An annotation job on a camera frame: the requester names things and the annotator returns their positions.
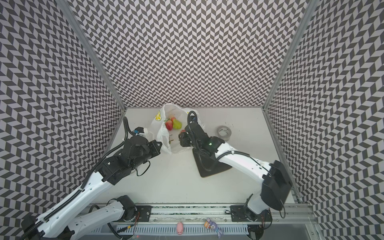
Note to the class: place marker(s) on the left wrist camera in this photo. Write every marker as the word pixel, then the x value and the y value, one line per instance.
pixel 140 131

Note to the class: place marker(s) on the black square tray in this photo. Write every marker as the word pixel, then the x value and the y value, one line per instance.
pixel 208 165

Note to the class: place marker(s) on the aluminium corner post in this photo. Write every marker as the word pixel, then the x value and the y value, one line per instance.
pixel 71 18
pixel 310 10

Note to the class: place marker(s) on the white plastic bag lemon print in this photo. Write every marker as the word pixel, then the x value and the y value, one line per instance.
pixel 170 139

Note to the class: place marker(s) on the green fake pear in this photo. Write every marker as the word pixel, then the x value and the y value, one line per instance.
pixel 177 125

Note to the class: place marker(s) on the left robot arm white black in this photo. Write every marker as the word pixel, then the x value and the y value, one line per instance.
pixel 62 222

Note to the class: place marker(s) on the aluminium corner post right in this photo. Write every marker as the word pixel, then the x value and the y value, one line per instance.
pixel 310 10

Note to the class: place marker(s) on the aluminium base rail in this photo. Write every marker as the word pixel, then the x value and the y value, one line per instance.
pixel 195 214

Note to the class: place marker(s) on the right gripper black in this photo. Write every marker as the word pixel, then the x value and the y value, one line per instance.
pixel 184 138

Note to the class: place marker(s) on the clear packing tape roll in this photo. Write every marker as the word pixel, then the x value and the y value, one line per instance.
pixel 224 133

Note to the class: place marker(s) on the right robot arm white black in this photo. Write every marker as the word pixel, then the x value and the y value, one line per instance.
pixel 272 180

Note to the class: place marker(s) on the aluminium corner post left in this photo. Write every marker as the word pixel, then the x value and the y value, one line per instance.
pixel 71 18

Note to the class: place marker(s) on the pink small toy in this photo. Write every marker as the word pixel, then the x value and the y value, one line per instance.
pixel 180 228

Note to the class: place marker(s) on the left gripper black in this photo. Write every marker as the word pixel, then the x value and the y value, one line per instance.
pixel 152 145

